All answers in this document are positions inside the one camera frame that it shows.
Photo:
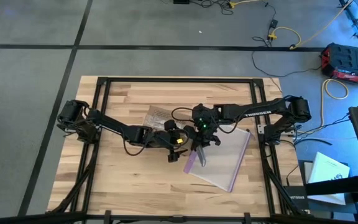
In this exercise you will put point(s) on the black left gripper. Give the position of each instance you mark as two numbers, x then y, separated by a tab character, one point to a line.
171	140

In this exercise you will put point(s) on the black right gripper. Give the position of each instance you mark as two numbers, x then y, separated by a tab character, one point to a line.
205	126

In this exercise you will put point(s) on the grey box cutter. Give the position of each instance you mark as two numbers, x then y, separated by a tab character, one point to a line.
201	157

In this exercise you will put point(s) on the brown Sephora cardboard box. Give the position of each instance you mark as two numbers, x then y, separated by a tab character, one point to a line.
157	116

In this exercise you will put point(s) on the purple-edged mesh zip pouch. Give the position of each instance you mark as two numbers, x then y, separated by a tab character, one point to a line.
225	161

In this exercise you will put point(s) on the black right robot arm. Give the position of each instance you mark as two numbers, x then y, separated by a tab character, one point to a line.
253	110

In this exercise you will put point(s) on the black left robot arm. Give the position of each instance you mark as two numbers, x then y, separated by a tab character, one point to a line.
110	124

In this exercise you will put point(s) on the black Netgear device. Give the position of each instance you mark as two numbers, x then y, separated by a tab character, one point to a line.
297	197

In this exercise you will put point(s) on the black power box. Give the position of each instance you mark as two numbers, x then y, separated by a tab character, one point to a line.
181	1

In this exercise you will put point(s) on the white box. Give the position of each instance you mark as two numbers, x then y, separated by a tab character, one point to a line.
328	174

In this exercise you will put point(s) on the black power adapter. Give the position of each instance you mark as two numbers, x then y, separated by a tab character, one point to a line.
273	23

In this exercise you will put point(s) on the red black tool case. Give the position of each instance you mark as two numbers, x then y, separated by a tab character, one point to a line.
350	60

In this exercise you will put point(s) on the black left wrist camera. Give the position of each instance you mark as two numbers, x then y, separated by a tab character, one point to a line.
176	155

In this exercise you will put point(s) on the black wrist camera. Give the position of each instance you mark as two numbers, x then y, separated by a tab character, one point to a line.
176	155
201	109

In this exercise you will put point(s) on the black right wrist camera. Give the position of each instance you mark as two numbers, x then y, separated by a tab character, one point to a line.
201	109

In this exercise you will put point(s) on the black table frame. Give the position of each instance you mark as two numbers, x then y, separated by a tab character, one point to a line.
179	80

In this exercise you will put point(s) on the black frame crossbar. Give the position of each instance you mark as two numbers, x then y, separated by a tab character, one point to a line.
42	217

